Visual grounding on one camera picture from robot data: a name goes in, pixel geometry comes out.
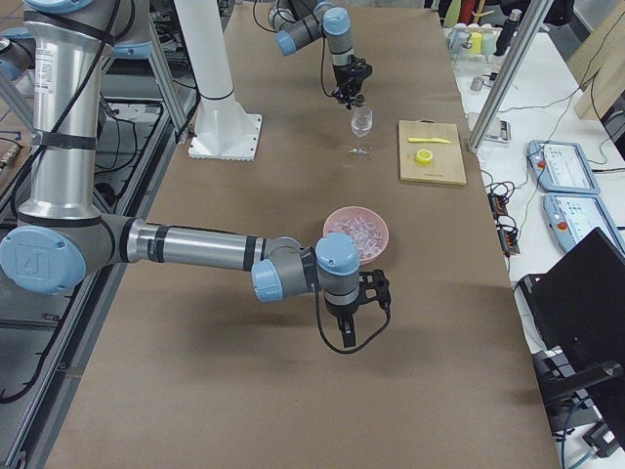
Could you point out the near blue teach pendant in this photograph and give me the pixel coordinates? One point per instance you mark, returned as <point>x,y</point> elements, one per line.
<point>572,216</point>

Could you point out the far blue teach pendant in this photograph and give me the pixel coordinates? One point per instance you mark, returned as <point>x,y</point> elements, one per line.
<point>561,167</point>

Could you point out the bamboo cutting board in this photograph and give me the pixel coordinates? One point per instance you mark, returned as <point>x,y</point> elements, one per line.
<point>447,167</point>

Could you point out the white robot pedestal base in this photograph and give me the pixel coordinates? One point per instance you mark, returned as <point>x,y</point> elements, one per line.
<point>222,127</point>

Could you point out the aluminium frame post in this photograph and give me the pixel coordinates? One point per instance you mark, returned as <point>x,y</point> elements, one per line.
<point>532,19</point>

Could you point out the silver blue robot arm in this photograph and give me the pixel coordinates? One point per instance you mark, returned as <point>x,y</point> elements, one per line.
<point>61,237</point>
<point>298,24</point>

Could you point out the yellow lemon half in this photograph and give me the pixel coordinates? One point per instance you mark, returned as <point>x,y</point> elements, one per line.
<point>423,156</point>

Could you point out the pink bowl of ice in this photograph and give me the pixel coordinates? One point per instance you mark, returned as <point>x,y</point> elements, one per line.
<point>365,227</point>

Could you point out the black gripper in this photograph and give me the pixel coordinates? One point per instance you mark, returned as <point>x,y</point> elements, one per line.
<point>346,76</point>
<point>340,311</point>

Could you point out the yellow plastic knife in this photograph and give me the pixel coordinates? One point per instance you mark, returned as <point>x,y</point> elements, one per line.
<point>434,140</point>

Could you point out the small steel weight cup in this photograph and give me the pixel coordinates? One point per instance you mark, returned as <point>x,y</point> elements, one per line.
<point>477,84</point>

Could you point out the blue teach pendant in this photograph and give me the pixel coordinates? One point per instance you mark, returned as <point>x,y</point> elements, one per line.
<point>572,216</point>
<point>561,167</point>

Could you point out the clear wine glass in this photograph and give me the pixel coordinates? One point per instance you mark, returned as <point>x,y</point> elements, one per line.
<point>361,126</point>

